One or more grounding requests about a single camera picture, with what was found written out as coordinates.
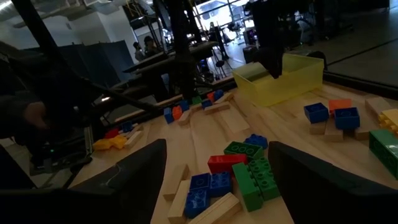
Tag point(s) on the yellow plastic brick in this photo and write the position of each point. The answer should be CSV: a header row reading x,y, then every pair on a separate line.
x,y
389,119

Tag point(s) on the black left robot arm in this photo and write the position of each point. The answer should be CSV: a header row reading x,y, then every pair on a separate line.
x,y
183,46

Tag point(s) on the blue long plastic brick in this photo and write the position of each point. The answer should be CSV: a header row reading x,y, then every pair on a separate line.
x,y
184,105
168,115

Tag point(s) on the black workstation desk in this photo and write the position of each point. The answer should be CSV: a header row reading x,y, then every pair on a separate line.
x,y
146,63

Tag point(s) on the blue room divider panel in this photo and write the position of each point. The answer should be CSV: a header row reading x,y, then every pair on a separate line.
x,y
102,62

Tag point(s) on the small orange plastic brick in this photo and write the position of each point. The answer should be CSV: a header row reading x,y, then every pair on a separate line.
x,y
211,96
339,105

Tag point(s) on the small blue plastic brick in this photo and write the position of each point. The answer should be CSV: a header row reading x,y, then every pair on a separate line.
x,y
200,181
256,140
347,118
206,103
220,183
316,112
196,203
127,126
218,94

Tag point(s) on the person's hand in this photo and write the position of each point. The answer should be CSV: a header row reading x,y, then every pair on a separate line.
x,y
35,115

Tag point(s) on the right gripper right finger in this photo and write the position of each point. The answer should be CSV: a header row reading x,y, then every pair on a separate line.
x,y
326,202

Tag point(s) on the person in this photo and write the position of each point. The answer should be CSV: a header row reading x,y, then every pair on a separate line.
x,y
150,46
138,51
18,93

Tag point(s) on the yellow translucent plastic bin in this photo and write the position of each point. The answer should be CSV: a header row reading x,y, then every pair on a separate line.
x,y
295,84

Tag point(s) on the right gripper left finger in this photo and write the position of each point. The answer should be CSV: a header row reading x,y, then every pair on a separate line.
x,y
109,202

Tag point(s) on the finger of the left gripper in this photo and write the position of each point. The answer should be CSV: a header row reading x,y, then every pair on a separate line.
x,y
278,67
267,63

